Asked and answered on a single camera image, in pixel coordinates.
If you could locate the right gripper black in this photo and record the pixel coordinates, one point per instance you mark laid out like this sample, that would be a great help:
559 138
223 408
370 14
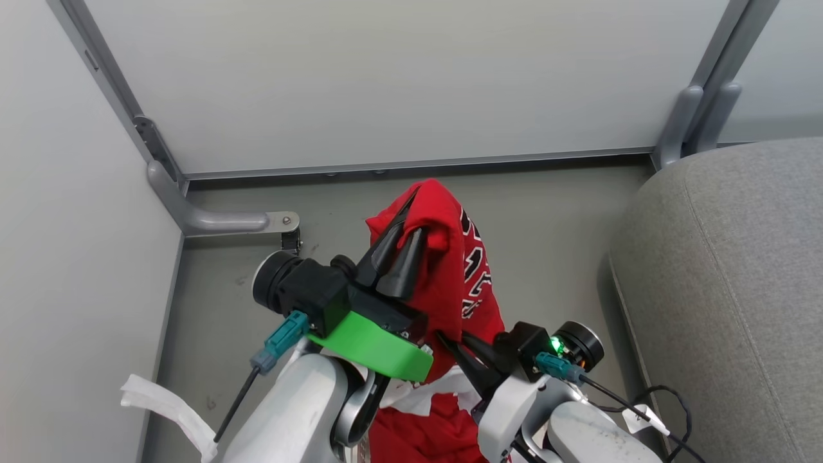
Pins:
522 350

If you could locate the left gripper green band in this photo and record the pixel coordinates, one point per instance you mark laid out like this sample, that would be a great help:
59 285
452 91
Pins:
370 344

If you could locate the red basketball jersey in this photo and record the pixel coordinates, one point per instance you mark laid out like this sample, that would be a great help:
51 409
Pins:
450 283

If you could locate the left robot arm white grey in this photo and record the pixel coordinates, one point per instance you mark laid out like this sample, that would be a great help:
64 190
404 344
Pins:
289 411

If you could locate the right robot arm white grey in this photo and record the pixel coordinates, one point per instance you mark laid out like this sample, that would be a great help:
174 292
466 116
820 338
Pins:
572 431

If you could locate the black caster wheel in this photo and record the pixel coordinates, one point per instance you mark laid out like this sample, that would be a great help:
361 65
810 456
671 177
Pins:
291 240

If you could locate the grey partition foot with plate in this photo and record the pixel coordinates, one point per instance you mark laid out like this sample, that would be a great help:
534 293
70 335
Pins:
212 220

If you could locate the grey fabric sofa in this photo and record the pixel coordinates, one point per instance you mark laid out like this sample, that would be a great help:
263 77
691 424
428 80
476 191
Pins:
726 289

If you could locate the white fabric strip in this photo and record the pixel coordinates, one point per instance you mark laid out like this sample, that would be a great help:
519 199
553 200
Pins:
173 405

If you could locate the grey partition double foot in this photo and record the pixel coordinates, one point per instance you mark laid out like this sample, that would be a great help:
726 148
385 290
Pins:
691 119

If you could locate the grey partition bottom rail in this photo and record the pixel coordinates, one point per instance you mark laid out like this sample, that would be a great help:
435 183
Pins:
418 164

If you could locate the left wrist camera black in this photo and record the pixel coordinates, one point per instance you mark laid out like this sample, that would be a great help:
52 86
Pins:
302 286

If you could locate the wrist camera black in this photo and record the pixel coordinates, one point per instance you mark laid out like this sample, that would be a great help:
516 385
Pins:
582 344
302 286

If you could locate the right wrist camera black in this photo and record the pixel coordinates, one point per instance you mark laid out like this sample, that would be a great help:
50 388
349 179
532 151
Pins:
582 344

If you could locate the grey partition post with bracket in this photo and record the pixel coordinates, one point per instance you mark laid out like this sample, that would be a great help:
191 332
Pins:
106 71

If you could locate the grey partition post plain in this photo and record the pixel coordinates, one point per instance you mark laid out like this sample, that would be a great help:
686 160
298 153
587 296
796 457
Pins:
733 45

